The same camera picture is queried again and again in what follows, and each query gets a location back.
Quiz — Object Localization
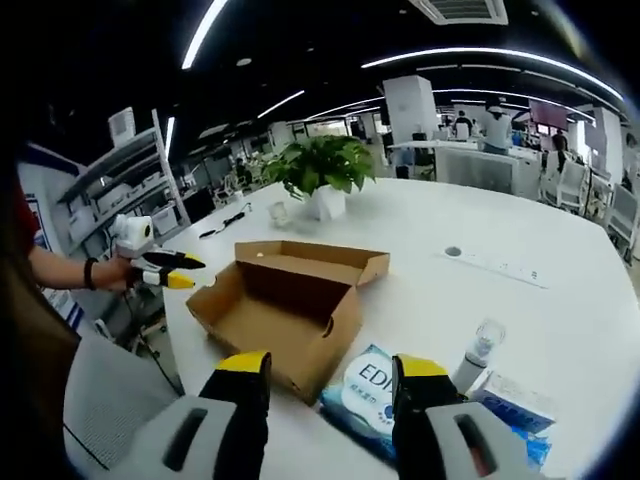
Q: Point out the brown cardboard shoe box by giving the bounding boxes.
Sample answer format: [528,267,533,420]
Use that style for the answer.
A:
[185,240,391,407]

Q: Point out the person's dark red clothing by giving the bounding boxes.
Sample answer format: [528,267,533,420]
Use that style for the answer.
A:
[0,169,82,451]

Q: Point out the white paper cup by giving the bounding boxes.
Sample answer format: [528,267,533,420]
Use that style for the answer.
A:
[268,200,292,229]

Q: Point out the blue bordered notice board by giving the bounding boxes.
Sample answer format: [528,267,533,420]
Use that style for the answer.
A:
[19,144,87,332]

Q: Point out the white blue carton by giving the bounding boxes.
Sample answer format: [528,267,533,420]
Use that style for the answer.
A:
[469,372,557,435]

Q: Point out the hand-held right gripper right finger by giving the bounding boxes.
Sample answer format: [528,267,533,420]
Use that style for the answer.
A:
[391,353,542,480]

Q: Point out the black cable on table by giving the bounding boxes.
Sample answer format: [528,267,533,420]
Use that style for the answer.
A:
[198,202,251,240]

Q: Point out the black wristband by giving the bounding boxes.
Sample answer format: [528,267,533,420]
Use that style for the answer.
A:
[83,256,100,293]

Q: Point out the white table socket strip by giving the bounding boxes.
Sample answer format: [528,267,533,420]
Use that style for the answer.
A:
[433,244,550,290]

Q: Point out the person's left hand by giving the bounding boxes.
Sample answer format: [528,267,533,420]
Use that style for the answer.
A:
[96,254,137,295]

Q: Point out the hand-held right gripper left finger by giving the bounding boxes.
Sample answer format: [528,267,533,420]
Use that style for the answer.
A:
[124,350,274,480]

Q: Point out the grey mesh office chair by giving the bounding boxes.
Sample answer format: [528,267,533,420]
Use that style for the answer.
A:
[62,334,187,472]

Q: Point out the grey metal shelf rack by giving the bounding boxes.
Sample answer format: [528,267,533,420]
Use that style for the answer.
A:
[57,107,192,247]

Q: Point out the purple wall screen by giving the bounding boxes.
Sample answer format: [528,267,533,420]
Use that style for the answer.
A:
[528,98,570,127]

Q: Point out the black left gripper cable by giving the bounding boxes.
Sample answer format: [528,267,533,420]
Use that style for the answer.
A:
[122,287,184,397]

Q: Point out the ceiling air vent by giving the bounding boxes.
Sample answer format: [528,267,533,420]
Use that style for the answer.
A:
[408,0,510,27]

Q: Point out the white spray bottle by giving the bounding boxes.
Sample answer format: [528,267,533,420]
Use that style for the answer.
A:
[452,319,507,395]

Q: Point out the white blue wipes soft pack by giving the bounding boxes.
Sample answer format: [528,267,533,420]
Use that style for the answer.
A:
[319,343,402,452]

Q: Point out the potted green plant white pot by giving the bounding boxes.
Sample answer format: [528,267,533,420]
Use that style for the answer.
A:
[262,134,377,222]

